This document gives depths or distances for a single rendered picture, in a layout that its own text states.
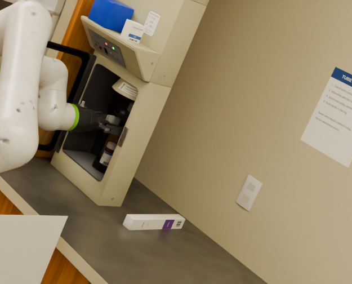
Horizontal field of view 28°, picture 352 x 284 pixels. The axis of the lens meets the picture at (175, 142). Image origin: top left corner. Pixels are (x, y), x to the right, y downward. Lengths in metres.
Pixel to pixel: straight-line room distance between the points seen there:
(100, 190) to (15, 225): 0.96
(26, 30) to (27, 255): 0.57
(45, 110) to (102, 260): 0.52
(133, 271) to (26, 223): 0.64
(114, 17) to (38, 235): 1.04
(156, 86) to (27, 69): 0.76
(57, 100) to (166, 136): 0.70
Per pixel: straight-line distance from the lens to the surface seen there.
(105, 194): 2.47
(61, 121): 2.30
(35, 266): 1.65
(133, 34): 2.35
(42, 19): 1.86
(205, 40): 2.81
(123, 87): 2.48
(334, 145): 2.40
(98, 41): 2.48
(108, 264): 2.10
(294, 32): 2.56
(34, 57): 1.76
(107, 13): 2.41
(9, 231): 1.54
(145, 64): 2.31
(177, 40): 2.37
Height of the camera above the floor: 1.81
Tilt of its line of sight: 13 degrees down
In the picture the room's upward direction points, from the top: 24 degrees clockwise
